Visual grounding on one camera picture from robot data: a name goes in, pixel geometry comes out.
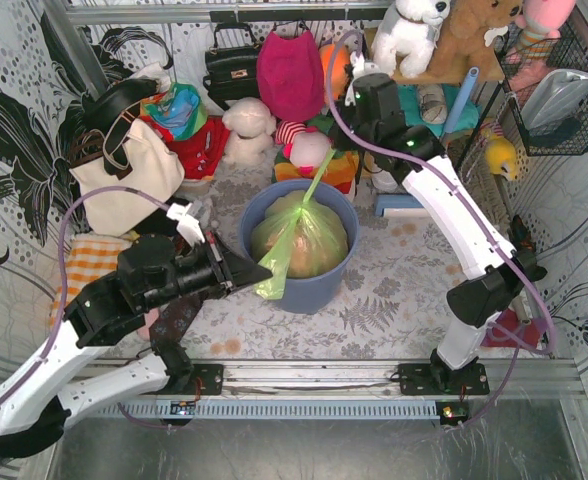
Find metal base rail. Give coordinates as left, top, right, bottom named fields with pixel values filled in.
left=80, top=359, right=584, bottom=423

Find blue trash bin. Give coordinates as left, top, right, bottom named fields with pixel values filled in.
left=238, top=179, right=360, bottom=315

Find dark patterned necktie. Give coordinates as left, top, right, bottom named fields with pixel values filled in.
left=149, top=294, right=203, bottom=348

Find patterned rolled pouch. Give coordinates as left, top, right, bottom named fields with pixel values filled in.
left=416, top=84, right=448, bottom=125

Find wooden metal shelf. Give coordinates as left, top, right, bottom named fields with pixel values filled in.
left=352, top=27, right=507, bottom=154

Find rainbow striped cloth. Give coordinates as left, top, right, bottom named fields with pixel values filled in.
left=273, top=115, right=361, bottom=195

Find brown teddy bear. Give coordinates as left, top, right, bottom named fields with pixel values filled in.
left=428, top=0, right=523, bottom=79

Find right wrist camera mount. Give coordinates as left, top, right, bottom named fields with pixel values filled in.
left=349, top=51, right=381, bottom=80

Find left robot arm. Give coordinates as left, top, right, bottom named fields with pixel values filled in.
left=0, top=232, right=272, bottom=458

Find white fluffy plush toy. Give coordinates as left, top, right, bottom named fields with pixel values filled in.
left=222, top=97, right=276, bottom=166

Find black hat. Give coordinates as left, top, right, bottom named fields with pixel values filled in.
left=83, top=78, right=158, bottom=133

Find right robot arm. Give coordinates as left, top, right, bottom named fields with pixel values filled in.
left=335, top=73, right=543, bottom=396

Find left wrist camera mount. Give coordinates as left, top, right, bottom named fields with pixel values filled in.
left=166, top=200, right=205, bottom=247

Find crumpled brown paper trash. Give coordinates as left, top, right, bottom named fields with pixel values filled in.
left=251, top=217, right=349, bottom=279

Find green plastic trash bag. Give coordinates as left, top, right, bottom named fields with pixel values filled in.
left=251, top=149, right=349, bottom=300

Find colourful striped sock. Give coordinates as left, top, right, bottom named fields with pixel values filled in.
left=481, top=307, right=546, bottom=349

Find red garment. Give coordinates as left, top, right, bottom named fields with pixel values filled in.
left=167, top=117, right=230, bottom=180

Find pink plush toy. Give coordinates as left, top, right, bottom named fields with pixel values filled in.
left=508, top=0, right=576, bottom=63

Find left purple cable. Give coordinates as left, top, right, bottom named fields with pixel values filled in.
left=0, top=187, right=175, bottom=431

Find yellow plush toy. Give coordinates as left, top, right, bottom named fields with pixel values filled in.
left=480, top=124, right=518, bottom=181

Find silver pouch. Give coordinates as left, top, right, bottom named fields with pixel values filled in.
left=521, top=69, right=588, bottom=130

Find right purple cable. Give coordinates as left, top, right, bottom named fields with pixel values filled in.
left=324, top=29, right=558, bottom=431

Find pink white striped plush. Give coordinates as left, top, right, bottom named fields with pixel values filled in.
left=275, top=121, right=331, bottom=172

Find black wire basket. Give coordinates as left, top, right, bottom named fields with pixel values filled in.
left=496, top=23, right=588, bottom=157

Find colourful scarf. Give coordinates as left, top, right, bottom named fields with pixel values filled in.
left=139, top=83, right=208, bottom=142

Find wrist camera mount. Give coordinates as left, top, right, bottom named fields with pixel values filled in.
left=166, top=200, right=205, bottom=247
left=349, top=51, right=381, bottom=80

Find black leather handbag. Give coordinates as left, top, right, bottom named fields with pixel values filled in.
left=203, top=22, right=261, bottom=111

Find teal cloth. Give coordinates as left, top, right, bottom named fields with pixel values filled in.
left=397, top=84, right=460, bottom=137

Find purple cable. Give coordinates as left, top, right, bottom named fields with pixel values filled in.
left=324, top=29, right=558, bottom=431
left=0, top=187, right=175, bottom=431

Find orange plush toy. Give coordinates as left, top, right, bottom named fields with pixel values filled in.
left=319, top=43, right=350, bottom=100

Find orange white checkered towel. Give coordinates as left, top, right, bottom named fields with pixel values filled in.
left=65, top=234, right=132, bottom=305

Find cream canvas tote bag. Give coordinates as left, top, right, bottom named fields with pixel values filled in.
left=71, top=120, right=185, bottom=236

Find white plush dog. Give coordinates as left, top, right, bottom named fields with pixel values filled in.
left=372, top=0, right=451, bottom=79

